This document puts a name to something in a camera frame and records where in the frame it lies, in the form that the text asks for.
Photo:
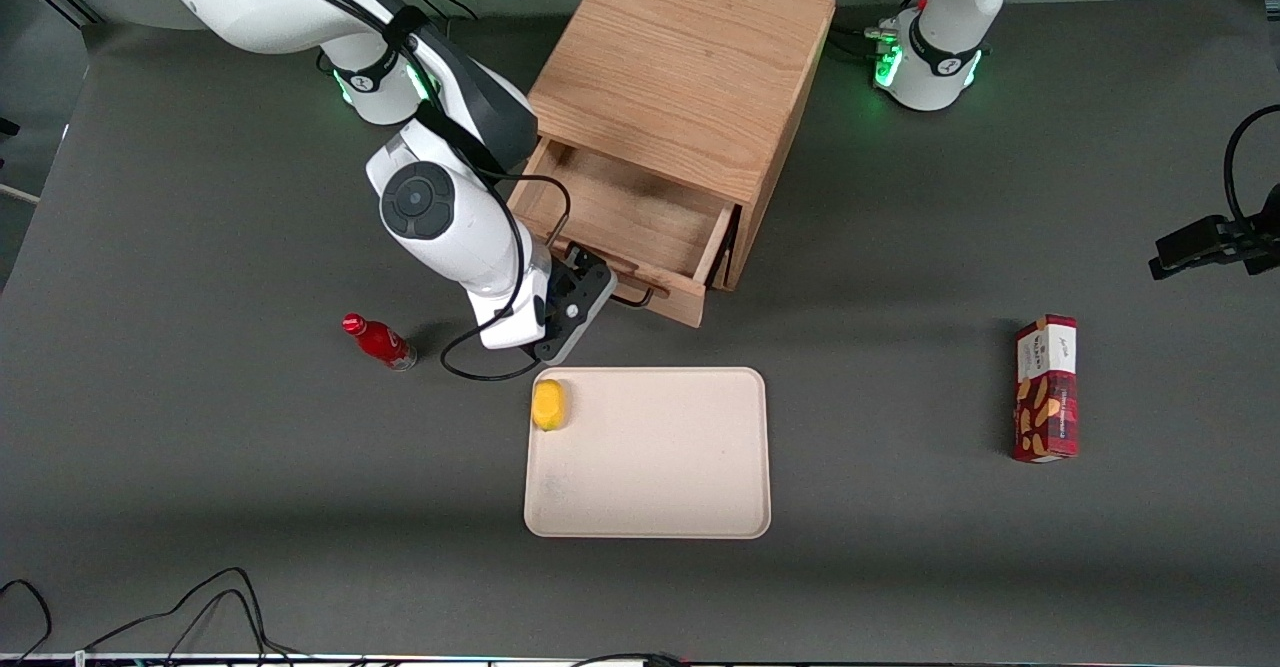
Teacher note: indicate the wooden drawer cabinet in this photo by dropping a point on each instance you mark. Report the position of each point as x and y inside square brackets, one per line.
[690, 57]

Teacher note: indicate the thin white rod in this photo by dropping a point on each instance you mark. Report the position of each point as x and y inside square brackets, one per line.
[18, 193]

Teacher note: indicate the red plaid cookie box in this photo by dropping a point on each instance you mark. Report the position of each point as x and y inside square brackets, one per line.
[1045, 397]

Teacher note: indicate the yellow lemon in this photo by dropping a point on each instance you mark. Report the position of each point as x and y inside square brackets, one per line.
[548, 405]

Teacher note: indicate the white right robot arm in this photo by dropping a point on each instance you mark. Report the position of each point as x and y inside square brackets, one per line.
[450, 237]

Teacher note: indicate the red bottle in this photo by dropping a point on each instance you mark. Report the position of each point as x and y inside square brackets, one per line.
[380, 342]

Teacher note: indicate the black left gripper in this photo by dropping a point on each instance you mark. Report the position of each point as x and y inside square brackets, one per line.
[1203, 243]

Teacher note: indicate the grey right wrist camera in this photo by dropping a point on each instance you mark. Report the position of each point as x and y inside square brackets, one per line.
[575, 322]

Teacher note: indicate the beige rectangular tray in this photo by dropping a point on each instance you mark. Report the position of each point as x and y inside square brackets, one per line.
[660, 457]

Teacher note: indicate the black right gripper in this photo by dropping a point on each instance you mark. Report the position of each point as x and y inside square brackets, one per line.
[583, 278]

